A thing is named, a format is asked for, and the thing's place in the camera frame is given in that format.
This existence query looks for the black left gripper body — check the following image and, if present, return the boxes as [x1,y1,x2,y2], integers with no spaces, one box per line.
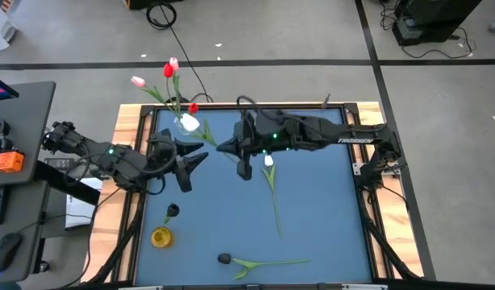
[144,128,185,179]

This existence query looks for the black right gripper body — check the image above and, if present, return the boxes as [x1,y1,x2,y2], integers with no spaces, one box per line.
[232,111,281,160]

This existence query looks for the white artificial tulip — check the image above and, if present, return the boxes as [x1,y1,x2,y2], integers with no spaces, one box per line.
[179,112,219,148]
[261,154,283,238]

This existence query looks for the pink artificial tulip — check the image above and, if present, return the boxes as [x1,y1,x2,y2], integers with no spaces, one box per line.
[130,75,179,121]
[168,56,184,120]

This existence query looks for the clear glass vase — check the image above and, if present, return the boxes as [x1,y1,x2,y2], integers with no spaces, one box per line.
[173,114,194,137]

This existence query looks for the blue table mat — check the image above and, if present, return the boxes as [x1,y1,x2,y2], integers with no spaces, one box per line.
[133,108,372,286]

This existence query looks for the grey desk panel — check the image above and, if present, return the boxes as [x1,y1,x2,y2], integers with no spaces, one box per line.
[0,179,51,285]
[0,80,57,189]

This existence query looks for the black equipment base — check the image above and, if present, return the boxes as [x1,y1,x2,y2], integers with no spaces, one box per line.
[124,0,184,11]

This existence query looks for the orange box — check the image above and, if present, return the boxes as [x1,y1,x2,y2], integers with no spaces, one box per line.
[0,151,26,174]

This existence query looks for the black headphones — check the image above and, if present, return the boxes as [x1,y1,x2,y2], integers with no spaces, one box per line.
[0,118,13,162]

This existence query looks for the black computer mouse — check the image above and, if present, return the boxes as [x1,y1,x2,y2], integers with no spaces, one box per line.
[0,232,23,274]

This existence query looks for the black equipment cabinet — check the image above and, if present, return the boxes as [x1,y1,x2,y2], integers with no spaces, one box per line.
[391,0,483,46]

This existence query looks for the black aluminium table frame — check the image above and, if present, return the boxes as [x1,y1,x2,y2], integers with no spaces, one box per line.
[130,102,377,288]

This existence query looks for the silver arm base bracket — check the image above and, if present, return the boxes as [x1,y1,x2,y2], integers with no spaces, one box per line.
[351,162,372,176]

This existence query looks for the black floor cable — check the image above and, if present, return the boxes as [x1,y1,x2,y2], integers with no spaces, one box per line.
[145,1,214,105]

